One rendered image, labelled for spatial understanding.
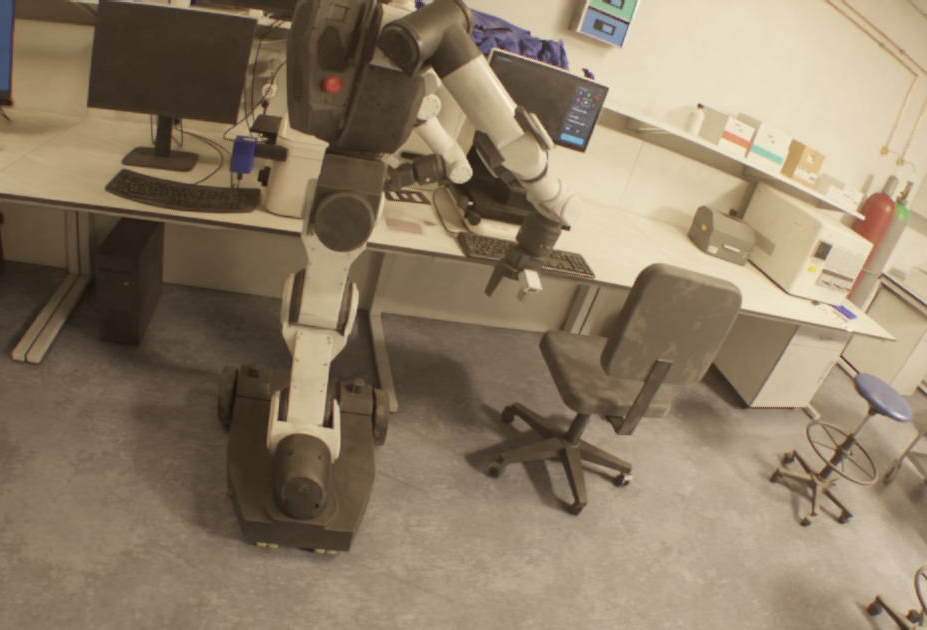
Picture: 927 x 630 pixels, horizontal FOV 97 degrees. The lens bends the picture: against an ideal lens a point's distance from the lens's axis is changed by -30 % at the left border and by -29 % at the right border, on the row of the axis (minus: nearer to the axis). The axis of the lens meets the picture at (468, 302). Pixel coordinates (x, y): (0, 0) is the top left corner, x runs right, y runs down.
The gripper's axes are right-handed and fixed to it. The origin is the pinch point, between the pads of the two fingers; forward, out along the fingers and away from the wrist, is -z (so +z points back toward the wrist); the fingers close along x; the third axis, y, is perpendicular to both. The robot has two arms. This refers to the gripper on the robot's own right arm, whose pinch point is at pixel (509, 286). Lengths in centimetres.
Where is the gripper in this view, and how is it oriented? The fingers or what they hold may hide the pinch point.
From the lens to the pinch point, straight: 133.5
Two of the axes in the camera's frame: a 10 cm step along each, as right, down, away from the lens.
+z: 4.4, -8.2, -3.7
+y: -5.1, -5.6, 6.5
